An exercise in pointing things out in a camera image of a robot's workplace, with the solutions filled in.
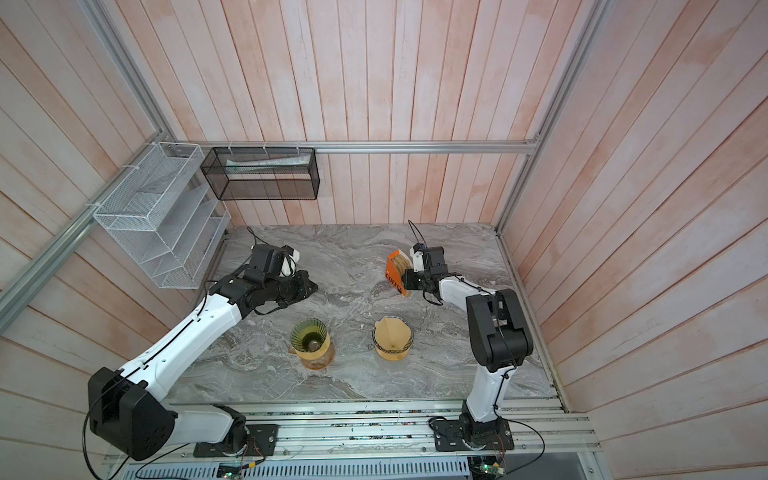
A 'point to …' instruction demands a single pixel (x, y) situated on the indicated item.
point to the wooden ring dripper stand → (392, 356)
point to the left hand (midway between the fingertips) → (318, 292)
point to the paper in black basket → (233, 166)
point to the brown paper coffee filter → (392, 333)
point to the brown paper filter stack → (403, 261)
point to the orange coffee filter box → (393, 276)
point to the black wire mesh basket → (263, 173)
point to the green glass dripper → (308, 334)
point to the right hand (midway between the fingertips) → (404, 275)
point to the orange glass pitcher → (320, 363)
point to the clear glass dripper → (406, 347)
